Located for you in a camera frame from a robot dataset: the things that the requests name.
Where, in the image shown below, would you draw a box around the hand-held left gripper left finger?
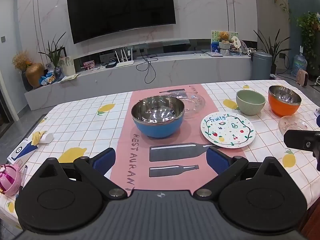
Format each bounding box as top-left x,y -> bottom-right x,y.
32,147 -> 127,200

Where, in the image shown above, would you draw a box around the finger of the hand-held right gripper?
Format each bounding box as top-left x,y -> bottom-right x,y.
284,129 -> 320,153

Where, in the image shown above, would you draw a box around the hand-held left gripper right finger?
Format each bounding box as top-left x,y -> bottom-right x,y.
194,147 -> 288,200

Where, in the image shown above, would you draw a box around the flowered glass plate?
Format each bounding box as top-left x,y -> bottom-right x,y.
278,116 -> 316,143

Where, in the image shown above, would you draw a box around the white fruit-print plate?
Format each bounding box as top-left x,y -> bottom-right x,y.
200,111 -> 255,148

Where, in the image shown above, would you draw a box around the orange steel bowl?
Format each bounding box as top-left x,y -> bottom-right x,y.
268,85 -> 302,117

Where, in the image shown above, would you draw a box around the clear glass plate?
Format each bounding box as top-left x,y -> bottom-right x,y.
175,92 -> 206,119

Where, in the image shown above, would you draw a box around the green ceramic bowl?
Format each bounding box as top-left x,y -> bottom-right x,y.
236,89 -> 266,116

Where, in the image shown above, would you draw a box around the blue steel bowl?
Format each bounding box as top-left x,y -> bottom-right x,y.
131,95 -> 185,138

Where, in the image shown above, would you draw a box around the pink printed placemat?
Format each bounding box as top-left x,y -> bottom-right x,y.
110,84 -> 247,197

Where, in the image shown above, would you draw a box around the lemon checkered tablecloth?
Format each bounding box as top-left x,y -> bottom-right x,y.
0,79 -> 320,230

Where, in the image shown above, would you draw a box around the white paper cup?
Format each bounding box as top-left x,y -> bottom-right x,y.
37,132 -> 54,144

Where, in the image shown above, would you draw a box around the pink heater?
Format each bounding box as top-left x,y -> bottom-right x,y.
296,69 -> 310,87

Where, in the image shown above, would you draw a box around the crumpled tissue with yellow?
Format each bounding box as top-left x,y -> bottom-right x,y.
31,130 -> 47,146

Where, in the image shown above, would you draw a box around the blue water bottle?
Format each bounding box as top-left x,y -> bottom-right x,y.
291,46 -> 308,77

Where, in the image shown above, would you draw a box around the grey marble TV cabinet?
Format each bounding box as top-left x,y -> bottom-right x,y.
24,52 -> 253,110

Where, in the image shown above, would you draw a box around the grey trash can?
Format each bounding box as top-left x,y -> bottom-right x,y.
251,51 -> 273,80

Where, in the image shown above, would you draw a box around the blue and white box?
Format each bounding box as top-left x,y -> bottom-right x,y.
7,139 -> 38,163

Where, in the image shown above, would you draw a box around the pen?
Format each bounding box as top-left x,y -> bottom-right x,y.
15,165 -> 28,199

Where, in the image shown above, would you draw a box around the pale paper sheet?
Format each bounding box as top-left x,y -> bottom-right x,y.
60,74 -> 80,82

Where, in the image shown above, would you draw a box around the long-leaf potted plant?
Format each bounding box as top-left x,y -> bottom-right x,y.
254,29 -> 292,75

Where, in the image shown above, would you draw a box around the white router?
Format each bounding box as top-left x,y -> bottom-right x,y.
115,49 -> 134,68

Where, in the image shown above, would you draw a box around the pink round toy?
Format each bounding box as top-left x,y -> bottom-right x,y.
0,164 -> 22,197

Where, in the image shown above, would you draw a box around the blue snack packet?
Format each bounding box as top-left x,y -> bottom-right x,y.
39,70 -> 57,85

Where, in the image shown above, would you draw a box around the white illustrated card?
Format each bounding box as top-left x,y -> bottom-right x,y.
59,56 -> 75,77

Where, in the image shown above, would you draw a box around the large bushy plant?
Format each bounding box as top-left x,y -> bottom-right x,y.
296,11 -> 320,70

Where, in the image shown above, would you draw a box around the gold vase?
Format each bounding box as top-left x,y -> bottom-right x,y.
25,62 -> 45,88

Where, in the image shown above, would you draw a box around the dark vase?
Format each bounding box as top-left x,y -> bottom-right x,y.
21,71 -> 33,92

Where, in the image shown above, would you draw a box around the white woven basket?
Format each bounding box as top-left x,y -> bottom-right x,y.
219,41 -> 232,55

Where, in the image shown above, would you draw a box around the white round fan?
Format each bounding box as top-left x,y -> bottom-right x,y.
230,36 -> 242,50

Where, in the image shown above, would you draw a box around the green picture board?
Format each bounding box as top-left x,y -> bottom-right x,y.
211,31 -> 238,53

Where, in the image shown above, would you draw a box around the green leafy plant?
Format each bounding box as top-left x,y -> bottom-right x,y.
38,32 -> 67,67

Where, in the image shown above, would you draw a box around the brown teddy bear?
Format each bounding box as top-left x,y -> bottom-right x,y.
217,31 -> 230,43

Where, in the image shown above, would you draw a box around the dried yellow flowers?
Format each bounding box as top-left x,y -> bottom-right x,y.
12,51 -> 33,72

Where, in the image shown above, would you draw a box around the black television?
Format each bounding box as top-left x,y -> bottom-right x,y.
66,0 -> 177,44

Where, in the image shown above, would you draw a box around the black cable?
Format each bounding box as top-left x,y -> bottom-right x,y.
136,52 -> 158,84

